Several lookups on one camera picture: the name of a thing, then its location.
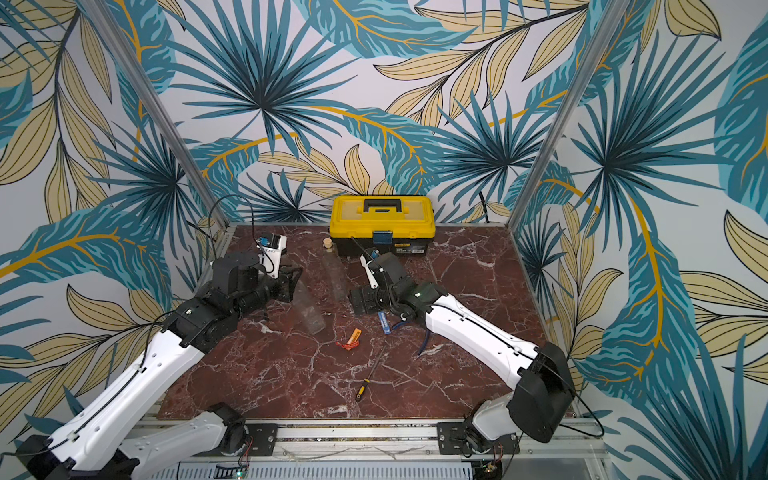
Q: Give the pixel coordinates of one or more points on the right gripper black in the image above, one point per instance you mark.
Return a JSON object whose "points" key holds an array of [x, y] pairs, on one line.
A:
{"points": [[363, 300]]}

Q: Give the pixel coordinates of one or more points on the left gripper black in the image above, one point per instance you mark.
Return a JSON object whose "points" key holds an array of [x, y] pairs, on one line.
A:
{"points": [[287, 281]]}

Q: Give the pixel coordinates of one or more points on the glass bottle red label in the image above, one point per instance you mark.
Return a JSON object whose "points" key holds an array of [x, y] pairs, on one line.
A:
{"points": [[305, 305]]}

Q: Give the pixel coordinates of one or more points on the blue label sticker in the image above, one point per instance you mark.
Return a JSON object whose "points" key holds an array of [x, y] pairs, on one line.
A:
{"points": [[384, 323]]}

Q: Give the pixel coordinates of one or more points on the glass bottle orange label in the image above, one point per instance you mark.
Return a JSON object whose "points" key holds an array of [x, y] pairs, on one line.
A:
{"points": [[335, 270]]}

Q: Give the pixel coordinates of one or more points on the orange label sticker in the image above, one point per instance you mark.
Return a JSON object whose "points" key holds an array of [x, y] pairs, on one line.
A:
{"points": [[354, 338]]}

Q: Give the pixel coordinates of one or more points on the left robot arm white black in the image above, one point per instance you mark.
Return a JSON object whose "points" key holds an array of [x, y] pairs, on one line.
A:
{"points": [[95, 443]]}

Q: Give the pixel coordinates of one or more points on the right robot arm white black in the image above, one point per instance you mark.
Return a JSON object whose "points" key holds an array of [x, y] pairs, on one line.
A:
{"points": [[542, 388]]}

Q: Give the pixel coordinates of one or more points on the yellow black toolbox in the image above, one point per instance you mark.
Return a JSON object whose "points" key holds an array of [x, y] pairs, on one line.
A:
{"points": [[402, 225]]}

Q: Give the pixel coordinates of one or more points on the yellow black screwdriver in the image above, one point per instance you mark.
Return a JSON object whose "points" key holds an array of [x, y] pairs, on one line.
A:
{"points": [[364, 385]]}

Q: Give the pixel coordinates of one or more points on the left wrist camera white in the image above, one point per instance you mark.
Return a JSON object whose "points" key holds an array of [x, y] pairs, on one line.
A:
{"points": [[271, 248]]}

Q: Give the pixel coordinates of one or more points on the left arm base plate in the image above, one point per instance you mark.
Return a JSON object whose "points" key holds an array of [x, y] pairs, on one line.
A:
{"points": [[257, 439]]}

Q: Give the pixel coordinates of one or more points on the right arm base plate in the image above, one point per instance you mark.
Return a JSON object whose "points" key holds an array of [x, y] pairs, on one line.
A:
{"points": [[460, 438]]}

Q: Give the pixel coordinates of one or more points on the aluminium front rail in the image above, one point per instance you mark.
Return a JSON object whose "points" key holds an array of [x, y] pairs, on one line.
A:
{"points": [[410, 439]]}

